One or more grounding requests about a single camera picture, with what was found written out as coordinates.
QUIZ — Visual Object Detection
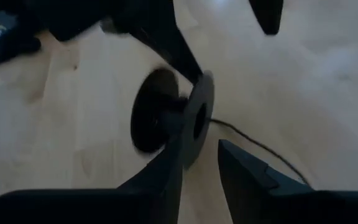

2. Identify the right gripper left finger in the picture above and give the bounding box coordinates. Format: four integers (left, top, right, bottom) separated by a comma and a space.
0, 136, 185, 224

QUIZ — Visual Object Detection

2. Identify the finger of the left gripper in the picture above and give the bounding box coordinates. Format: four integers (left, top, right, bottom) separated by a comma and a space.
126, 12, 204, 86
248, 0, 284, 36

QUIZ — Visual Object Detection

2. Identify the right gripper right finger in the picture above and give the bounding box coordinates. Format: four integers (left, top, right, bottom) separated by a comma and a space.
218, 139, 358, 224

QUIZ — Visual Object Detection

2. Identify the thin black cord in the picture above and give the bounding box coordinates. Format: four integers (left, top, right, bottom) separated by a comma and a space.
209, 118, 313, 188

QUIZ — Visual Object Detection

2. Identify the black round cord spool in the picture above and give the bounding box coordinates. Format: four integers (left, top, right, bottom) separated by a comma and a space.
130, 67, 216, 171

